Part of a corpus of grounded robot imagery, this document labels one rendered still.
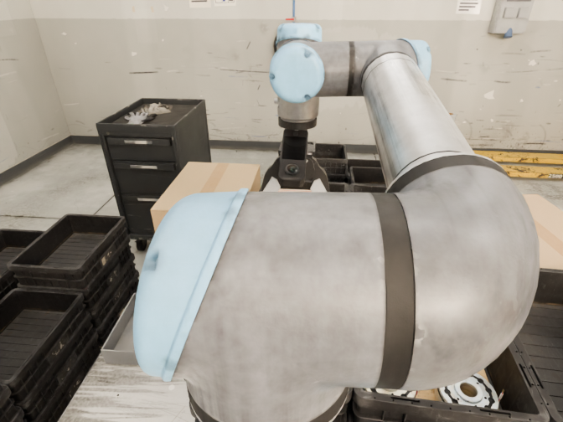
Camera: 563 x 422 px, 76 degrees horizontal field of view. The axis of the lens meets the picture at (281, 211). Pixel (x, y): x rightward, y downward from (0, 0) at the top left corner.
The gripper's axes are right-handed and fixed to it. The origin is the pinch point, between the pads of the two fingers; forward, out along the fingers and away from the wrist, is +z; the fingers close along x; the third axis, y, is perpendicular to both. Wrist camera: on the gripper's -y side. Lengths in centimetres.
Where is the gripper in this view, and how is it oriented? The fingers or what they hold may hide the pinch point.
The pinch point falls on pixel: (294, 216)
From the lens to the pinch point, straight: 74.7
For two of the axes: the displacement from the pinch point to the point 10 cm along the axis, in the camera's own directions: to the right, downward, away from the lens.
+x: -10.0, -0.5, 0.8
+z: 0.0, 8.7, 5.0
